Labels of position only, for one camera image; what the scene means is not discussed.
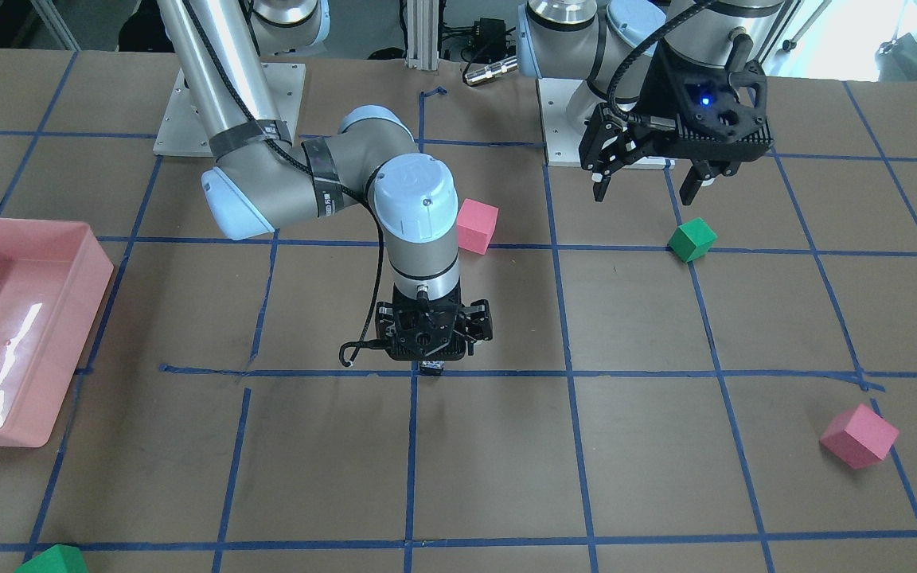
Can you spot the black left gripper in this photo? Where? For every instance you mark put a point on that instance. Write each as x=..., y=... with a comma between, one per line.
x=672, y=90

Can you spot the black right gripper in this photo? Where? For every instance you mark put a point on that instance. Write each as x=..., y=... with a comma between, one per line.
x=480, y=321

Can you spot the yellow push button switch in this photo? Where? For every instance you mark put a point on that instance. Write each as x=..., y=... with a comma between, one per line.
x=431, y=368

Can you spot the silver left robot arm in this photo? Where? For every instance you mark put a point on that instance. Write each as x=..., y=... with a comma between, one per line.
x=610, y=46

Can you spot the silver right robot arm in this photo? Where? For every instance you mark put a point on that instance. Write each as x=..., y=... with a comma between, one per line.
x=262, y=182

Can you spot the pink foam cube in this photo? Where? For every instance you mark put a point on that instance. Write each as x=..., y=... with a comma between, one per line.
x=475, y=225
x=859, y=437

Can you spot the pink foam cube far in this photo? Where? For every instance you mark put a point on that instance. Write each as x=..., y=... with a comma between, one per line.
x=859, y=437

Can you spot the pink plastic tray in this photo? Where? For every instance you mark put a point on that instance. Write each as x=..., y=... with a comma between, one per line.
x=53, y=277

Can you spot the green foam cube near tray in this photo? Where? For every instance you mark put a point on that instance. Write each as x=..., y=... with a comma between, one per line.
x=59, y=558

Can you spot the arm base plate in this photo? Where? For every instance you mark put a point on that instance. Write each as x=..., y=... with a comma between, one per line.
x=183, y=131
x=565, y=107

